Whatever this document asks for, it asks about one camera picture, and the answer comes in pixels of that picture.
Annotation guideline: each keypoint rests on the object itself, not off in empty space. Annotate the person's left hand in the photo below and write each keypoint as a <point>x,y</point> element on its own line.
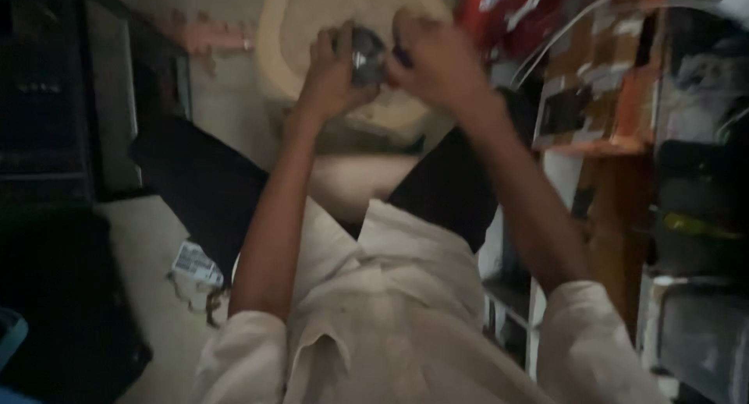
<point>330,79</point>

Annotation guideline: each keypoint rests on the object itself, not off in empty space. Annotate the shiny dark round object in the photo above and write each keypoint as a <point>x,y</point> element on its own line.
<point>367,57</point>

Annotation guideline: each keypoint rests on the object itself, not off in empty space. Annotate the person's right hand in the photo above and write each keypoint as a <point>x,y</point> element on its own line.
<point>436,65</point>

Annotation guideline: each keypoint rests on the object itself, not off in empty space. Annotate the white label tag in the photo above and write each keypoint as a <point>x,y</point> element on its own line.
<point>197,265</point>

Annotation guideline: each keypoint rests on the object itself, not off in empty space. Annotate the white curved tube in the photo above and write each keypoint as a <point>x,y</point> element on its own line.
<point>614,15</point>

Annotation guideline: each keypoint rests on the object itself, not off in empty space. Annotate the black trousers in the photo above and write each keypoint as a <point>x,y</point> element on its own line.
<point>234,181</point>

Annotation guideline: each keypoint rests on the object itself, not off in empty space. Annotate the person's left fingers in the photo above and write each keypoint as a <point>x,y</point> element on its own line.
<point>333,44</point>

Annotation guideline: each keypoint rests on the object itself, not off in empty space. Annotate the beige woven basket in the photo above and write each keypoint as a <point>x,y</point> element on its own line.
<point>345,53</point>

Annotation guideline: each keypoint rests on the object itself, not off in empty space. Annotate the grey metal rack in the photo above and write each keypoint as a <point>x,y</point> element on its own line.
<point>699,217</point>

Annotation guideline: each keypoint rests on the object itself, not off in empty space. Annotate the dark cabinet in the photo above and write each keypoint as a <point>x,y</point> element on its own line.
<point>76,94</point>

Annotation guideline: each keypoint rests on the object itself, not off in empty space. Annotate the cream shirt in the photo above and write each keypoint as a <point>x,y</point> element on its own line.
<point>398,316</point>

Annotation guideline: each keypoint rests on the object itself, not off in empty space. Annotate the person's right fingers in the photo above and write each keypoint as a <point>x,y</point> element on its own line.
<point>409,38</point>

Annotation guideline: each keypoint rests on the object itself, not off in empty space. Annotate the black bag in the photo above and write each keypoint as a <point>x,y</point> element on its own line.
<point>64,310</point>

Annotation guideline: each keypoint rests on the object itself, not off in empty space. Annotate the wooden shelf with boxes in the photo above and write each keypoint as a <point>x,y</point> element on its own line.
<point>602,100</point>

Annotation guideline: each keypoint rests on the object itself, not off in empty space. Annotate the red printed bag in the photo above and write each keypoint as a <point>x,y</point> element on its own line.
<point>515,18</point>

